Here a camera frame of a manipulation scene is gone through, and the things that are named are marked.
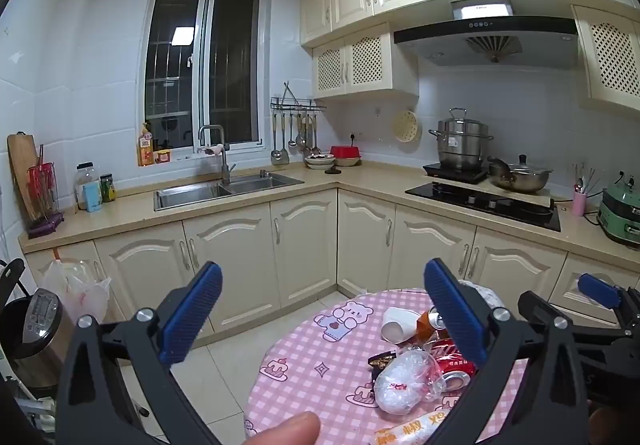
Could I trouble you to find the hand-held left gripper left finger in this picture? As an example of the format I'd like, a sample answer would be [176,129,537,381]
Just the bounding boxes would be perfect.
[55,261,223,445]

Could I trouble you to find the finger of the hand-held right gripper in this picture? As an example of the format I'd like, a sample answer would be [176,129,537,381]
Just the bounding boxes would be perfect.
[577,273,640,321]
[517,291,556,321]

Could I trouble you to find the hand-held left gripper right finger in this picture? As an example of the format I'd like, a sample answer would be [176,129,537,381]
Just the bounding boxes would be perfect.
[424,258,591,445]

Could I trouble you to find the brown drink can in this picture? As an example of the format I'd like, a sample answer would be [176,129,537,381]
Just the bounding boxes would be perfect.
[415,306,448,343]

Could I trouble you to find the crushed red drink can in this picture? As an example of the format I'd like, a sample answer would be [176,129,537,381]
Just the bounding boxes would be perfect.
[431,338,480,394]

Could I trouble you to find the white paper cup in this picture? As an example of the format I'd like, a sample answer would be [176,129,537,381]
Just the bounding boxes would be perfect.
[381,306,420,343]

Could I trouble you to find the black snack wrapper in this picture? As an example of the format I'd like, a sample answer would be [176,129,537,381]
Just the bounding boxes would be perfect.
[367,351,398,370]

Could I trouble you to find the clear plastic bag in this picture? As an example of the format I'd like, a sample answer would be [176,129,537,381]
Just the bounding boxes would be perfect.
[374,347,448,415]

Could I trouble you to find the orange snack packet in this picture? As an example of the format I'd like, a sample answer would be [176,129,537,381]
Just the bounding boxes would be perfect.
[375,412,453,445]

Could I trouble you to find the person's left hand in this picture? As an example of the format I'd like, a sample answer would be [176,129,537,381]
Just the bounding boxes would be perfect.
[244,411,322,445]

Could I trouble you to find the cream base cabinets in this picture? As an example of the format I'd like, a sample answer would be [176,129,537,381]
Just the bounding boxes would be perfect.
[22,188,640,326]

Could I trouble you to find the green electric cooker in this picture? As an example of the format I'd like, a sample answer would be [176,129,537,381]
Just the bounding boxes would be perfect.
[597,178,640,248]

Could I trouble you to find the black glass gas stove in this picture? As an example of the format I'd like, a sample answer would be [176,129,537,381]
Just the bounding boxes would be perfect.
[405,182,562,232]

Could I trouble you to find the bundle of chopsticks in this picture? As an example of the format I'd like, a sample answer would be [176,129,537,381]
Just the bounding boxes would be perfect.
[571,162,601,196]

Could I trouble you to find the stainless steel sink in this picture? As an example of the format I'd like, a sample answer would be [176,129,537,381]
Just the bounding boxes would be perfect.
[154,170,305,212]

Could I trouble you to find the red-print white plastic bag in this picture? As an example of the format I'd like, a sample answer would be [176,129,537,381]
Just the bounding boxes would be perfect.
[40,259,112,326]

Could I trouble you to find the pink checked tablecloth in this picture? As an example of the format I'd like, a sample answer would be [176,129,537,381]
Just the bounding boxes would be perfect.
[244,289,531,445]

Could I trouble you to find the stainless pot with lid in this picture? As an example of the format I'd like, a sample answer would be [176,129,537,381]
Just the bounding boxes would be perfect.
[487,154,555,193]

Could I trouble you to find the black induction cooker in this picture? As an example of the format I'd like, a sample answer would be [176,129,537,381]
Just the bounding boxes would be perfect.
[422,161,490,184]

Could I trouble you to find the metal faucet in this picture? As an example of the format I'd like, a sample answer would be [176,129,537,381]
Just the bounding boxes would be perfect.
[198,125,236,186]

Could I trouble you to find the blue label container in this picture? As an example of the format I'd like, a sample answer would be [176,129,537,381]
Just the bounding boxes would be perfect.
[82,181,103,213]

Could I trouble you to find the stainless steamer pot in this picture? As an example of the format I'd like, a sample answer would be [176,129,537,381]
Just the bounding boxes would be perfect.
[428,108,495,171]

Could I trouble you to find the yellow bottle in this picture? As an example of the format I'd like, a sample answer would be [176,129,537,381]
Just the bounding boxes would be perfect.
[137,122,155,167]

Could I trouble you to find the clear jar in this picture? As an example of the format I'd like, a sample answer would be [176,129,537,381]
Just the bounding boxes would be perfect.
[75,162,98,211]

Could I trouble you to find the red bowl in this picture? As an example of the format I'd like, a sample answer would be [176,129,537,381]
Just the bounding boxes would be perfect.
[330,145,362,167]

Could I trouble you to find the round cream trivet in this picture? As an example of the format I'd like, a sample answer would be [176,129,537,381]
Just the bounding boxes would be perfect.
[392,110,423,143]

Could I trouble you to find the row of hanging kitchen utensils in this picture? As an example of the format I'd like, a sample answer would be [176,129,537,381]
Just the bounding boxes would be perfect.
[270,110,323,166]

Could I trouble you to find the wooden cutting board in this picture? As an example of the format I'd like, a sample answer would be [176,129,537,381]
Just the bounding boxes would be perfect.
[7,132,43,221]

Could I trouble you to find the sliding window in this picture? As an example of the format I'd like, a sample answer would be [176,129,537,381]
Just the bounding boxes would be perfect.
[145,0,263,158]

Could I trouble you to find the range hood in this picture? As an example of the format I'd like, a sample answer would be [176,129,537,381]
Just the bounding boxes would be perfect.
[393,0,581,71]

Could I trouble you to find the red wire rack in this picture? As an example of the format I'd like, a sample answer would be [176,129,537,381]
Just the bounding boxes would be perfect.
[26,145,66,240]

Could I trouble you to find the metal utensil rail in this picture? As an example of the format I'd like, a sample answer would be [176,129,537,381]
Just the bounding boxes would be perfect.
[270,82,327,115]

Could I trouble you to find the lattice-door wall cabinet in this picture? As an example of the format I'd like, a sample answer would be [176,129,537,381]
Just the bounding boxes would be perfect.
[572,5,640,113]
[312,22,420,98]

